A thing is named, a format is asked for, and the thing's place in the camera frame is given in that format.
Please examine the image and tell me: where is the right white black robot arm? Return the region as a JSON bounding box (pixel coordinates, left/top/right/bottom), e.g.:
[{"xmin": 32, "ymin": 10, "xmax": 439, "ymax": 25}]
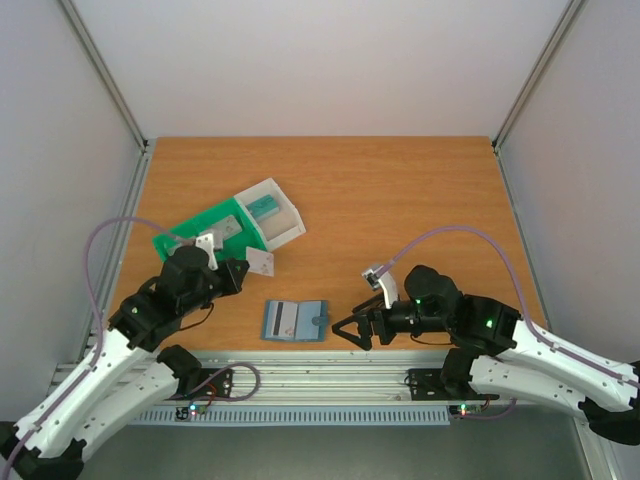
[{"xmin": 332, "ymin": 265, "xmax": 639, "ymax": 446}]

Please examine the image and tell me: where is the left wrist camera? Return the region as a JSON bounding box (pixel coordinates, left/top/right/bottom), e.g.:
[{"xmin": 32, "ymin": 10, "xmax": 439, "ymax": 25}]
[{"xmin": 195, "ymin": 229, "xmax": 224, "ymax": 271}]

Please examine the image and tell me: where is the left aluminium frame post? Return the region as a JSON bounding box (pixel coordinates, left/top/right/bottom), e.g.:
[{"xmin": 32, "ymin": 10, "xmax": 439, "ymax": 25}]
[{"xmin": 56, "ymin": 0, "xmax": 149, "ymax": 152}]

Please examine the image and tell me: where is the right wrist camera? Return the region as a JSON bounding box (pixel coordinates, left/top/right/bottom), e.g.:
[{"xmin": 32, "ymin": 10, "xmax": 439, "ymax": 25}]
[{"xmin": 361, "ymin": 265, "xmax": 399, "ymax": 309}]

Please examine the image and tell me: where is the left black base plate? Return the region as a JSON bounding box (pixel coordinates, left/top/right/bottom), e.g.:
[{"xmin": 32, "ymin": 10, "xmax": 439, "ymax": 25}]
[{"xmin": 171, "ymin": 368, "xmax": 234, "ymax": 401}]

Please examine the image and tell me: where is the striped card in holder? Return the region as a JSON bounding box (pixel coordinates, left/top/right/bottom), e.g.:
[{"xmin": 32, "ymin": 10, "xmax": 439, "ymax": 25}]
[{"xmin": 270, "ymin": 301, "xmax": 298, "ymax": 338}]

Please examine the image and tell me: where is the small circuit board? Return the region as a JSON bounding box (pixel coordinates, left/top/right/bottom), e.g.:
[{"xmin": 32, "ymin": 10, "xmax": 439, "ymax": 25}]
[
  {"xmin": 449, "ymin": 403, "xmax": 485, "ymax": 418},
  {"xmin": 174, "ymin": 404, "xmax": 208, "ymax": 422}
]

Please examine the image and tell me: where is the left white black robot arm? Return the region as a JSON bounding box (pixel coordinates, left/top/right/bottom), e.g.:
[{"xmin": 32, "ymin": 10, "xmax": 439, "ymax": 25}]
[{"xmin": 1, "ymin": 245, "xmax": 249, "ymax": 479}]

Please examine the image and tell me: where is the grey slotted cable duct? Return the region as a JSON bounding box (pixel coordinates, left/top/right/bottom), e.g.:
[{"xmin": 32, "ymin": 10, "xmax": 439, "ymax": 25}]
[{"xmin": 132, "ymin": 405, "xmax": 450, "ymax": 428}]

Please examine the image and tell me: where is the white plastic bin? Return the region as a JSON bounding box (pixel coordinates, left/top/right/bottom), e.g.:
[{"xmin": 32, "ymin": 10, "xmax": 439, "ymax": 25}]
[{"xmin": 234, "ymin": 178, "xmax": 306, "ymax": 251}]

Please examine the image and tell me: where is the green plastic bin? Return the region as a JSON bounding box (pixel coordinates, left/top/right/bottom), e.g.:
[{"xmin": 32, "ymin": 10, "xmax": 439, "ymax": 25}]
[{"xmin": 170, "ymin": 198, "xmax": 267, "ymax": 261}]

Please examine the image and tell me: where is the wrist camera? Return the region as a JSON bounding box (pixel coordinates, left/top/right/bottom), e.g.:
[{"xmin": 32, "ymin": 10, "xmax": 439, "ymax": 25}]
[
  {"xmin": 195, "ymin": 229, "xmax": 224, "ymax": 271},
  {"xmin": 361, "ymin": 265, "xmax": 399, "ymax": 309}
]

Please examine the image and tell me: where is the teal card stack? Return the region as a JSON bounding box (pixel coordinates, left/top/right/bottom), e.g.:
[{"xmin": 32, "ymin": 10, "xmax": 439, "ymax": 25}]
[{"xmin": 246, "ymin": 194, "xmax": 280, "ymax": 222}]

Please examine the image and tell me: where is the white card in middle compartment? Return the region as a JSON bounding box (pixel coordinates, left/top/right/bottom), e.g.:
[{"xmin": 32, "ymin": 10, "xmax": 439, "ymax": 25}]
[{"xmin": 212, "ymin": 215, "xmax": 243, "ymax": 240}]

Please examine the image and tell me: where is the right small circuit board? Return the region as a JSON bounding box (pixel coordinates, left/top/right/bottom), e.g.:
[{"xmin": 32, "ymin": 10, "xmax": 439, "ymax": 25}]
[{"xmin": 449, "ymin": 403, "xmax": 485, "ymax": 418}]

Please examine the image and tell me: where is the aluminium frame post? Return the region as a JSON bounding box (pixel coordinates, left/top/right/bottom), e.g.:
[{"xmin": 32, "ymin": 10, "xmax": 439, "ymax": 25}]
[
  {"xmin": 492, "ymin": 0, "xmax": 588, "ymax": 155},
  {"xmin": 56, "ymin": 0, "xmax": 149, "ymax": 152}
]

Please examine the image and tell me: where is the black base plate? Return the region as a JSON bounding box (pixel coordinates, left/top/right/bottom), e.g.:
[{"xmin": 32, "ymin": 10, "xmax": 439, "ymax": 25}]
[
  {"xmin": 171, "ymin": 368, "xmax": 234, "ymax": 401},
  {"xmin": 404, "ymin": 368, "xmax": 499, "ymax": 402}
]

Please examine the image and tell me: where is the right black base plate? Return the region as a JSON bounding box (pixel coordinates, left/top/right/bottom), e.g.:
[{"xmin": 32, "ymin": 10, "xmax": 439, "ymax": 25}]
[{"xmin": 404, "ymin": 368, "xmax": 499, "ymax": 402}]

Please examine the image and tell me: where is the right aluminium frame post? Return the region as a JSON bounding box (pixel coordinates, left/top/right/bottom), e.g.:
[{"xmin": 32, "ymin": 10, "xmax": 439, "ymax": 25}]
[{"xmin": 492, "ymin": 0, "xmax": 588, "ymax": 155}]

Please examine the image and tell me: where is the front aluminium rail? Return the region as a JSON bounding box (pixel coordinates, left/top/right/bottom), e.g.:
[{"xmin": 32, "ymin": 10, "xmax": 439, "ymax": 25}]
[{"xmin": 49, "ymin": 349, "xmax": 596, "ymax": 406}]

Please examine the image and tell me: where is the white patterned credit card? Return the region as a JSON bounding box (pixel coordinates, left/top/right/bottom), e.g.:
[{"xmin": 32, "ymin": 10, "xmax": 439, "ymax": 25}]
[{"xmin": 246, "ymin": 247, "xmax": 275, "ymax": 277}]

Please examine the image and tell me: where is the left small circuit board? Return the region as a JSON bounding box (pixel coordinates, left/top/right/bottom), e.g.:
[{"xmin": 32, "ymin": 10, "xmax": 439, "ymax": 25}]
[{"xmin": 174, "ymin": 404, "xmax": 208, "ymax": 422}]

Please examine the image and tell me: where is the blue card holder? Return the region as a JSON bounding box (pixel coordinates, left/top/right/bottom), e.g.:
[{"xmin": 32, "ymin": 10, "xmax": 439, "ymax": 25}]
[{"xmin": 261, "ymin": 300, "xmax": 329, "ymax": 343}]

